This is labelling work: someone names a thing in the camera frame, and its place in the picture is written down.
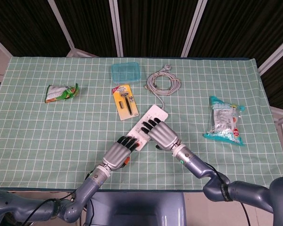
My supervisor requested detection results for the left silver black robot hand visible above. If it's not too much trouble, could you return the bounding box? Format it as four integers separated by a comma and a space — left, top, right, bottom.
101, 135, 140, 170

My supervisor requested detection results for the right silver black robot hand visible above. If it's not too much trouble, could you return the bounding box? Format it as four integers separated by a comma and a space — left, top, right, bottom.
141, 117, 182, 152

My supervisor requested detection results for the white power strip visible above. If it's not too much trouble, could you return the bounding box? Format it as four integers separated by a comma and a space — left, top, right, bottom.
127, 105, 168, 152

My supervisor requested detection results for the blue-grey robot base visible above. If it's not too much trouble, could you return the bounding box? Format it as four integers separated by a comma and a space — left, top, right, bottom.
84, 192, 187, 226

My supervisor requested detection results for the yellow razor blister pack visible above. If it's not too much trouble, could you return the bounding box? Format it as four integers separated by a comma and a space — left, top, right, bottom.
112, 84, 139, 121

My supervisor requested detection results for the green checked tablecloth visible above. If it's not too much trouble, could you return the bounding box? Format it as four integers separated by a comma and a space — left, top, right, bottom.
0, 56, 283, 192

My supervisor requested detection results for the teal clear snack bag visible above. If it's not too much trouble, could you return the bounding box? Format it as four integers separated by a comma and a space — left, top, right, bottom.
202, 96, 246, 147

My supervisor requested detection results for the teal plastic container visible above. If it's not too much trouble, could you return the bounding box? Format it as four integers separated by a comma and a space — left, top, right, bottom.
111, 62, 142, 84

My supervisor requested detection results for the green white snack bag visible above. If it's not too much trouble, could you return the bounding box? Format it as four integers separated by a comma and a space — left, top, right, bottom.
45, 83, 80, 104

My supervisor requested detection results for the grey metal rack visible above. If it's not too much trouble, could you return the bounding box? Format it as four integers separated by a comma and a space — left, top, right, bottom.
271, 105, 283, 176

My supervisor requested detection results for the grey cable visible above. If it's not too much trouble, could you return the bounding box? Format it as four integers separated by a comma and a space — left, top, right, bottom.
145, 65, 182, 110

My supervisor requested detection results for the dark folding screen white frame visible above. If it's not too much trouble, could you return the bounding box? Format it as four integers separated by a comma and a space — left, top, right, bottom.
0, 0, 283, 111

